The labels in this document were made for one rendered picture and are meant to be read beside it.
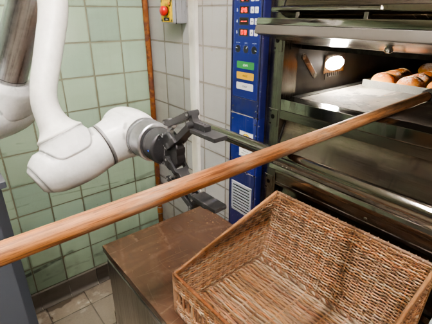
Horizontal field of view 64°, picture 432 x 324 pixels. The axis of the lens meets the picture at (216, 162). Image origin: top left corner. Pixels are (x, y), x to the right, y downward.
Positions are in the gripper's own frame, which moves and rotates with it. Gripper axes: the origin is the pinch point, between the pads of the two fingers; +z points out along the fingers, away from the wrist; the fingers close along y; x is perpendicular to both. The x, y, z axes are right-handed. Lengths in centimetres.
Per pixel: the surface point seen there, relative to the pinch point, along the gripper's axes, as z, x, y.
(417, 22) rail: 11, -43, -24
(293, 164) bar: 1.9, -19.5, 3.0
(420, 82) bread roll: -7, -103, -3
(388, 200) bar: 22.1, -19.3, 2.8
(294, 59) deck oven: -34, -63, -12
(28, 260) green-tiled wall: -125, 18, 88
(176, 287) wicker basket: -27, -7, 50
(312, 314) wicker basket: 0, -39, 60
